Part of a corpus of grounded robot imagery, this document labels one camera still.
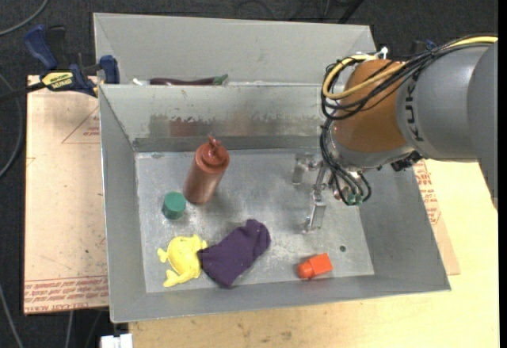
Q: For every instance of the grey metal bin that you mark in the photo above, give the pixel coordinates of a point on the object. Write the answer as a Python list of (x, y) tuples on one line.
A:
[(253, 196)]

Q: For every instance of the yellow toy animal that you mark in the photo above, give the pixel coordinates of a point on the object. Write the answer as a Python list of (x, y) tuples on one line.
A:
[(183, 257)]

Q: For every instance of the red-brown squeeze bottle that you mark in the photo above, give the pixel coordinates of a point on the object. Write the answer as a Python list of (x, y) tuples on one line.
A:
[(206, 176)]

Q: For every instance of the brown cardboard board red print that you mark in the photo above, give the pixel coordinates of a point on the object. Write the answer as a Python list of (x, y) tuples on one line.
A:
[(63, 188)]

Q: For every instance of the purple cloth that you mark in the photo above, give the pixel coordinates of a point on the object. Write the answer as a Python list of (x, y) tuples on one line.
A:
[(235, 253)]

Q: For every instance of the orange block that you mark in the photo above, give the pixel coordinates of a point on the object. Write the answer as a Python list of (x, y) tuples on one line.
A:
[(315, 266)]

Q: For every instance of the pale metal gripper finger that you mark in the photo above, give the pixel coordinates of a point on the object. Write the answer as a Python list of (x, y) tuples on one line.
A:
[(316, 215), (300, 170)]

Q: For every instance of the green round cup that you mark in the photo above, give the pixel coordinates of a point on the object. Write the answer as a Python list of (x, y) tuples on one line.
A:
[(174, 205)]

